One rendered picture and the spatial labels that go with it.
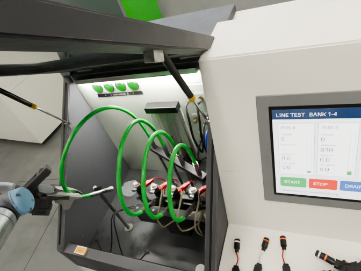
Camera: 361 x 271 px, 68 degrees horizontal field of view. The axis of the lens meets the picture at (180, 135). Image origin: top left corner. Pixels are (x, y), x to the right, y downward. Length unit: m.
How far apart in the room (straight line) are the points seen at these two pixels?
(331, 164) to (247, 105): 0.26
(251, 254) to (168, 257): 0.38
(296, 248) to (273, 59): 0.58
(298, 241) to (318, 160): 0.30
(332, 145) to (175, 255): 0.74
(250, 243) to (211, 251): 0.14
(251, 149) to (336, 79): 0.27
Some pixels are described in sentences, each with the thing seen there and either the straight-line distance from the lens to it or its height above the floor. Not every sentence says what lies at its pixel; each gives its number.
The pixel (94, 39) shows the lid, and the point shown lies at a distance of 0.36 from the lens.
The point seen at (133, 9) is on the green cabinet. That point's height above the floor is 1.05.
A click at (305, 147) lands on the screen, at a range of 0.76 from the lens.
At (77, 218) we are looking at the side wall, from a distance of 1.32.
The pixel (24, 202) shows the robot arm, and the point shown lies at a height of 1.39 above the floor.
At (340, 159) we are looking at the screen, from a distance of 0.79.
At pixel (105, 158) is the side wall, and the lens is 1.41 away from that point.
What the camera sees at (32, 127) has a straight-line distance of 3.90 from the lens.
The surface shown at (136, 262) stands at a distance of 1.10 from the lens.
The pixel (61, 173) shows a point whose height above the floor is 1.32.
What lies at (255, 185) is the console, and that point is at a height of 1.16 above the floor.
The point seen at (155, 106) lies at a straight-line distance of 1.08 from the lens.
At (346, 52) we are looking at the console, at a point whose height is 1.53.
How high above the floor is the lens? 1.86
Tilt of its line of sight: 40 degrees down
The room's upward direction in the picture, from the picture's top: 23 degrees counter-clockwise
